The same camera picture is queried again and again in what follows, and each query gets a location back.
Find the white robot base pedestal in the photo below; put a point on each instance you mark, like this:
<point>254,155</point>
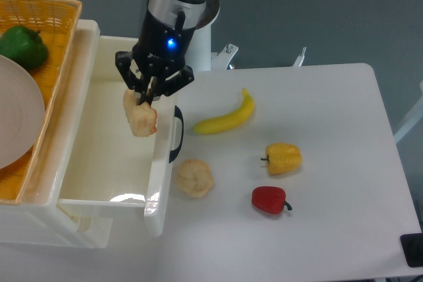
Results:
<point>199,55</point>

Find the beige round plate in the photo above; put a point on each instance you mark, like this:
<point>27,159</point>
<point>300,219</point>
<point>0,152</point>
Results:
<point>22,111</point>

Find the black drawer handle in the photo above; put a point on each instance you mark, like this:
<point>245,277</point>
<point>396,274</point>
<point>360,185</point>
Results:
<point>178,134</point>

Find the red bell pepper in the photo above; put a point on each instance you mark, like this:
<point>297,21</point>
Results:
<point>270,199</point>

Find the round bread bun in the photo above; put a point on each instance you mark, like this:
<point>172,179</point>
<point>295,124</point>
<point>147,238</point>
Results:
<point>195,178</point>

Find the white frame right side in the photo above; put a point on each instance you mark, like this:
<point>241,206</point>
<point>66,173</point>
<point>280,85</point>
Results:
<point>410,119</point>

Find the yellow bell pepper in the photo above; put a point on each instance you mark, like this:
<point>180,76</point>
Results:
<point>282,158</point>

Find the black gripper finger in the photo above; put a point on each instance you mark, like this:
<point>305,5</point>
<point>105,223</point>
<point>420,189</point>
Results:
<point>143,90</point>
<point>153,89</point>

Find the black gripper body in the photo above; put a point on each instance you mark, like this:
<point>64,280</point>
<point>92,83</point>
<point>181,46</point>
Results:
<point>159,52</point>

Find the black device at table edge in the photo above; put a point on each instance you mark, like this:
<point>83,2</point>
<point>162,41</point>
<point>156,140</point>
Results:
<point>412,248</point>

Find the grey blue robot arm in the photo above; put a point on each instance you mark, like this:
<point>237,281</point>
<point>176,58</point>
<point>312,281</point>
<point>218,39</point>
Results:
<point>166,11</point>

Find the orange woven basket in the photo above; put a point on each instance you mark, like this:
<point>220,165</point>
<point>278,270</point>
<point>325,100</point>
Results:
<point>57,21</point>

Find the square bread slice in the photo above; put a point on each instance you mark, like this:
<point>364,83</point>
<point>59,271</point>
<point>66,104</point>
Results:
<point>142,118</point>

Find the white upper drawer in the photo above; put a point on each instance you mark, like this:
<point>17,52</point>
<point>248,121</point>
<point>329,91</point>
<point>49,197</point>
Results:
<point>115,175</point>

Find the yellow banana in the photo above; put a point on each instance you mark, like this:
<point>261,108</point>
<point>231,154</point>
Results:
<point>229,121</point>

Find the green bell pepper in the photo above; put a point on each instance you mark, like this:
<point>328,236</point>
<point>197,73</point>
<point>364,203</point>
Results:
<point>24,46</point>

